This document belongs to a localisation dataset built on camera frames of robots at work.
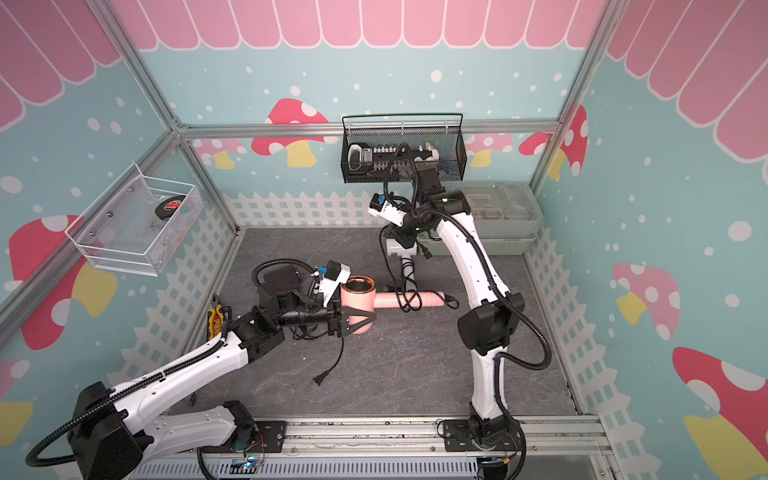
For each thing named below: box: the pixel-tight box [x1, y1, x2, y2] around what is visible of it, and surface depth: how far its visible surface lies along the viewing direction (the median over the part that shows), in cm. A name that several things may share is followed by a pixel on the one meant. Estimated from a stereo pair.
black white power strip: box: [347, 142, 433, 177], surface depth 91 cm
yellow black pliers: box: [209, 293, 225, 340], surface depth 96 cm
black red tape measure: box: [155, 195, 186, 221], surface depth 80 cm
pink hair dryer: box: [341, 275, 445, 334], surface depth 65 cm
